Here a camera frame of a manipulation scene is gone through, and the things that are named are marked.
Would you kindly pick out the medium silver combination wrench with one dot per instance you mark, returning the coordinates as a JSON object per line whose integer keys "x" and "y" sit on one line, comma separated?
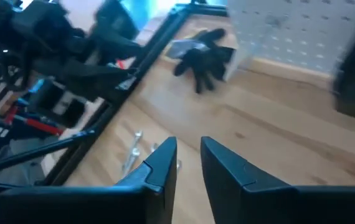
{"x": 138, "y": 137}
{"x": 130, "y": 161}

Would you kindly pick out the black work glove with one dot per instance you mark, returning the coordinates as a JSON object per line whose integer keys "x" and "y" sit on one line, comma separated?
{"x": 205, "y": 62}

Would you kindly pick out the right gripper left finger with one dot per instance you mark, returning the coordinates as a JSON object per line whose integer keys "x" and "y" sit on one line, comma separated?
{"x": 102, "y": 205}

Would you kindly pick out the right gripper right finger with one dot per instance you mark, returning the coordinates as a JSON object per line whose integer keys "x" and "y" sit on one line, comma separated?
{"x": 274, "y": 205}

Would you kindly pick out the white metal pegboard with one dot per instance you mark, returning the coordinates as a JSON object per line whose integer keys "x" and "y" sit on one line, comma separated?
{"x": 289, "y": 31}

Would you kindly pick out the black aluminium table frame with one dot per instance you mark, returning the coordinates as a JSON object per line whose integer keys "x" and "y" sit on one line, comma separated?
{"x": 162, "y": 34}

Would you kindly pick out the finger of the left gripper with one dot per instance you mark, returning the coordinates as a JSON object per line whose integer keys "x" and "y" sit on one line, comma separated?
{"x": 115, "y": 46}
{"x": 99, "y": 79}

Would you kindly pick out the grey plastic packet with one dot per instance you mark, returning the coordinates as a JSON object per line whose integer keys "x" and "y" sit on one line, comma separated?
{"x": 182, "y": 48}

